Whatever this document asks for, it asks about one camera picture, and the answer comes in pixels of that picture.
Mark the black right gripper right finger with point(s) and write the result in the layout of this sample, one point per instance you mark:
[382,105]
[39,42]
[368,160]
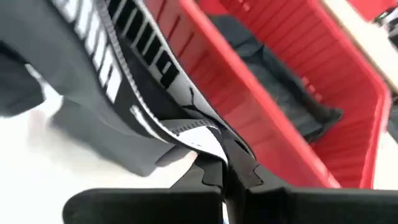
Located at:
[311,208]

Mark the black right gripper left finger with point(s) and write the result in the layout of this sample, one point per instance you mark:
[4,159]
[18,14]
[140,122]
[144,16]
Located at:
[140,207]

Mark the dark grey garment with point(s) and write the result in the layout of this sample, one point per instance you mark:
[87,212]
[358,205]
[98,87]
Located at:
[77,93]

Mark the black garment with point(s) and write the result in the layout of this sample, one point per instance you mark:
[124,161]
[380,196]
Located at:
[273,77]

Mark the red plastic laundry basket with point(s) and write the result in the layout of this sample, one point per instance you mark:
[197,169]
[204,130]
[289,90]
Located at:
[248,102]

